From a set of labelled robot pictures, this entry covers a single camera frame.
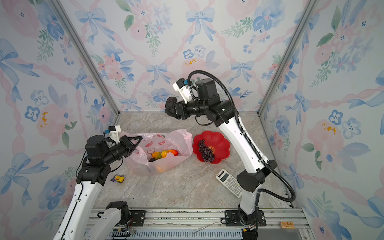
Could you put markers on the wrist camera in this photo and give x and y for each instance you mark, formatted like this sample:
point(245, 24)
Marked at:
point(113, 133)
point(181, 86)

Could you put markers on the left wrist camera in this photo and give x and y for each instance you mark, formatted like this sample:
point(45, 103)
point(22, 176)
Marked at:
point(113, 133)

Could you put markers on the black mounting plate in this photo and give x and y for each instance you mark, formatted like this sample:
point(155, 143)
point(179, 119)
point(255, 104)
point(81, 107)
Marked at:
point(137, 218)
point(232, 219)

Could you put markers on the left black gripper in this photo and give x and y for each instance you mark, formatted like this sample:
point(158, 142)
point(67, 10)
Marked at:
point(125, 142)

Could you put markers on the red flower-shaped plate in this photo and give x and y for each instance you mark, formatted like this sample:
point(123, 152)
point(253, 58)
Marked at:
point(215, 141)

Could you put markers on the right corner aluminium post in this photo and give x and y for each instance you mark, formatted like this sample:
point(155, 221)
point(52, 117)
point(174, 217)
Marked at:
point(291, 47)

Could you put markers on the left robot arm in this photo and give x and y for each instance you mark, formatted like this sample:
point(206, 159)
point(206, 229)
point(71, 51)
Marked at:
point(101, 152)

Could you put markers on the white scientific calculator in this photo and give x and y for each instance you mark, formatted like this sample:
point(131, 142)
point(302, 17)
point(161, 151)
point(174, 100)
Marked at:
point(230, 183)

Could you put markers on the small yellow blue toy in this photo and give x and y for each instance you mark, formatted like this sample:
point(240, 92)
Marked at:
point(118, 178)

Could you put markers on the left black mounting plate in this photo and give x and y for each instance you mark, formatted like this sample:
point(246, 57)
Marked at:
point(137, 218)

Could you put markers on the orange red chili pepper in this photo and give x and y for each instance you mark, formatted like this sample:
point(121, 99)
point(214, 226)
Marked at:
point(157, 155)

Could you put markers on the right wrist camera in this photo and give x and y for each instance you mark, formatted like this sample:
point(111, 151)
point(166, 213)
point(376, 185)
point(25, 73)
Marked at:
point(181, 86)

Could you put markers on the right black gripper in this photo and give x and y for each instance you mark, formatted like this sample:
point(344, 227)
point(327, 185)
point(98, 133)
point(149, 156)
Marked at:
point(181, 108)

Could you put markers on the corner aluminium post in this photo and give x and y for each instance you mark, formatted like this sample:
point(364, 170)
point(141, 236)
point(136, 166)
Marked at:
point(81, 49)
point(291, 47)

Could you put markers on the small wooden block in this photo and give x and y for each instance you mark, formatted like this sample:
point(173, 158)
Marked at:
point(287, 225)

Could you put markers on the dark purple grape bunch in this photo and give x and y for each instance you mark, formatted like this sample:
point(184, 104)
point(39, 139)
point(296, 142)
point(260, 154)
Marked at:
point(206, 152)

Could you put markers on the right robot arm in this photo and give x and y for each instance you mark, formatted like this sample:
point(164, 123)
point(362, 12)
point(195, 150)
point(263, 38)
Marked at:
point(221, 114)

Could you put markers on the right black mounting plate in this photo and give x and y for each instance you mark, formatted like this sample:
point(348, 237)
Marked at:
point(232, 219)

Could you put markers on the dark avocado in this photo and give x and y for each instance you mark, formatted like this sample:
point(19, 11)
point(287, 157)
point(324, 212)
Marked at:
point(170, 107)

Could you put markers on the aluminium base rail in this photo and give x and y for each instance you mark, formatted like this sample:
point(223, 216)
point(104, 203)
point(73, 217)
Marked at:
point(205, 224)

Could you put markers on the pink plastic bag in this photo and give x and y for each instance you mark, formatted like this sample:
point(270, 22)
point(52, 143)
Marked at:
point(141, 162)

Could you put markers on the left corner aluminium post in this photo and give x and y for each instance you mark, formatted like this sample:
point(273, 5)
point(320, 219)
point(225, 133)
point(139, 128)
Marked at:
point(81, 49)

